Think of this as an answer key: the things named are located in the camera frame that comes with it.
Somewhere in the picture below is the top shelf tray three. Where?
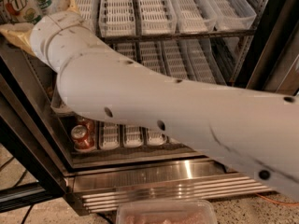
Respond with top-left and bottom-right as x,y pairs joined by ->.
137,0 -> 177,35

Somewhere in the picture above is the orange cable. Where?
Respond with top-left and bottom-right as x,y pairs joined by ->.
255,193 -> 299,207

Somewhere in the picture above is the top shelf tray two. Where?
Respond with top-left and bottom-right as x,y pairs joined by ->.
98,0 -> 135,37

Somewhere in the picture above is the middle shelf tray three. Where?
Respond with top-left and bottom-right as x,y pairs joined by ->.
113,43 -> 136,61

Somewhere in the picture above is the shelf tray three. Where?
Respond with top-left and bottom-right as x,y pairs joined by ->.
146,129 -> 166,146
137,0 -> 177,35
113,43 -> 136,61

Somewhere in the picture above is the middle shelf tray five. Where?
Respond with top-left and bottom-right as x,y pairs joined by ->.
161,40 -> 192,80

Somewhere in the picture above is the middle shelf tray four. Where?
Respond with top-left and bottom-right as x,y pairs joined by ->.
138,42 -> 166,75

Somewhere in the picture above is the shelf tray four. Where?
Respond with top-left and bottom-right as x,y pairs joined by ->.
138,42 -> 166,75
171,0 -> 217,34

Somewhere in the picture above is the shelf tray five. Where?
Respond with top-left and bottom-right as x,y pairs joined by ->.
161,40 -> 192,80
208,0 -> 256,31

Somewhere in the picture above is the bottom shelf tray three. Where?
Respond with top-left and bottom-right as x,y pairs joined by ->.
146,129 -> 166,146

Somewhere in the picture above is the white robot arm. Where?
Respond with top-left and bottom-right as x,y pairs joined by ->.
1,7 -> 299,200

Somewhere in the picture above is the shelf tray two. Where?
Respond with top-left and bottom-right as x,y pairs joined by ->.
98,0 -> 135,37
123,125 -> 144,147

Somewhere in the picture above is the clear plastic food container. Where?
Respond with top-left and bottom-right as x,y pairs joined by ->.
116,200 -> 218,224

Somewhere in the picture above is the black fridge door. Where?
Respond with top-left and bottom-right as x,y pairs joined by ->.
0,58 -> 68,213

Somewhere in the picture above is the red soda can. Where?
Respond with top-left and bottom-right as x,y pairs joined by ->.
71,125 -> 95,152
76,116 -> 95,132

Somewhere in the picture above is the top shelf tray four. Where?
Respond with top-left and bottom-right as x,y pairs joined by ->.
171,0 -> 217,34

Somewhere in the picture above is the black floor cable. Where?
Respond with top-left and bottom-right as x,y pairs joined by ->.
0,156 -> 36,224

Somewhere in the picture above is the rear red soda can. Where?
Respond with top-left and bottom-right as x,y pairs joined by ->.
76,116 -> 95,132

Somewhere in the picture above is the top shelf tray one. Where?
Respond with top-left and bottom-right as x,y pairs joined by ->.
75,0 -> 99,34

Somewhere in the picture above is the front red soda can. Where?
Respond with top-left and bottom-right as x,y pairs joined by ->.
71,125 -> 95,152

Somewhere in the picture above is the middle shelf tray one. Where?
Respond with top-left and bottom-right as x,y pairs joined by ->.
50,90 -> 72,115

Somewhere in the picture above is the top shelf tray five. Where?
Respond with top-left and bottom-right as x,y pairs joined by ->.
208,0 -> 256,31

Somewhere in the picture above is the bottom shelf tray two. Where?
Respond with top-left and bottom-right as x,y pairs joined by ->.
123,125 -> 144,147

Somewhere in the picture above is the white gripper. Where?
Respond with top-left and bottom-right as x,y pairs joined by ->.
0,0 -> 94,73

